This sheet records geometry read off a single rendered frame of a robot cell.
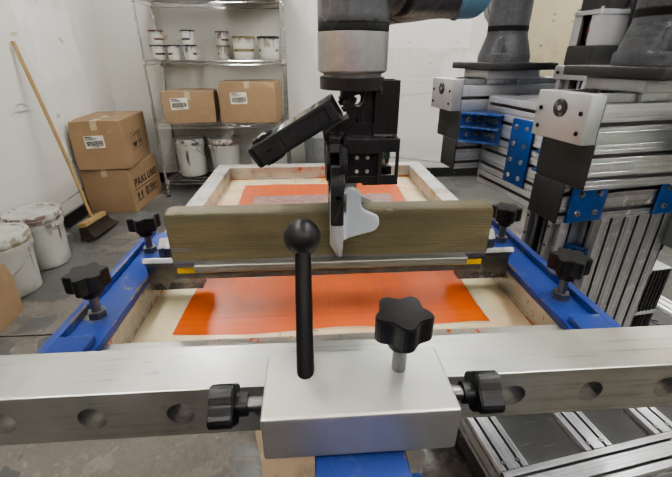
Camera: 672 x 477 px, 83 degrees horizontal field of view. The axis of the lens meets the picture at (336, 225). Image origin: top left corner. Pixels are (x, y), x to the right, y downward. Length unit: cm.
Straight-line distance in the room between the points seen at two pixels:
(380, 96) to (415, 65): 387
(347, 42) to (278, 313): 35
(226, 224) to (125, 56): 409
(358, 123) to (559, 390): 32
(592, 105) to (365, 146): 51
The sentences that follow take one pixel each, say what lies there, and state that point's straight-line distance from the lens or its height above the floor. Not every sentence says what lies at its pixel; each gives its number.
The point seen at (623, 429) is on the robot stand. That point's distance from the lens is 162.
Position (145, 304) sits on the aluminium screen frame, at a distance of 58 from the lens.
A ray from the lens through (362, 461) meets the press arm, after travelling 29.
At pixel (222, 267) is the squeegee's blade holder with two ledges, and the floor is 104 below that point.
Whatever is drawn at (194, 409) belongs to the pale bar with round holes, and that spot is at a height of 102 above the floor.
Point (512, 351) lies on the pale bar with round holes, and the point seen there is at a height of 104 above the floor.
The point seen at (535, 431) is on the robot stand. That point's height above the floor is 21.
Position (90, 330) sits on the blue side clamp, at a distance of 51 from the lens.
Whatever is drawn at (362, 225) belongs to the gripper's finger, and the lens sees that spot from 46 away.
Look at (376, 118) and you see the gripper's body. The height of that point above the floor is 121.
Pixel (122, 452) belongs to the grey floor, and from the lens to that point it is 173.
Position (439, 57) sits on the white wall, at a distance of 437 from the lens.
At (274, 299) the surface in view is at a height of 96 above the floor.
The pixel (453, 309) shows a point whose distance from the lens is 57.
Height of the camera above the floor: 128
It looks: 24 degrees down
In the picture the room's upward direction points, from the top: straight up
